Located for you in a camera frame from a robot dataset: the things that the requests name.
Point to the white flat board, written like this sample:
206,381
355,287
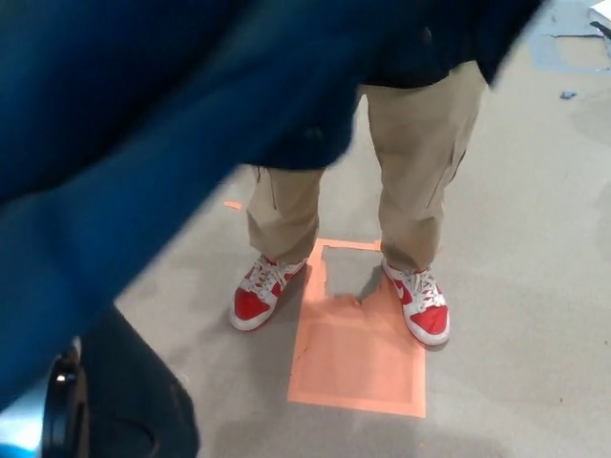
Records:
601,5

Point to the small orange tape piece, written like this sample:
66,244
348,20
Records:
234,205

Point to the dark blue coat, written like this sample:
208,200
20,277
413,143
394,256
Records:
119,143

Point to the orange floor marker sheet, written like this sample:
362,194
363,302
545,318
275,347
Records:
358,362

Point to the person's right red white sneaker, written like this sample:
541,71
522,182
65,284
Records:
260,296

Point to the grey blue floor tape square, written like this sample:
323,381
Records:
544,52

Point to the beige trousers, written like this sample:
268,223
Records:
420,157

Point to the small blue tape scrap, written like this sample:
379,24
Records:
568,94

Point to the person's black shirt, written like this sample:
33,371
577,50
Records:
429,43

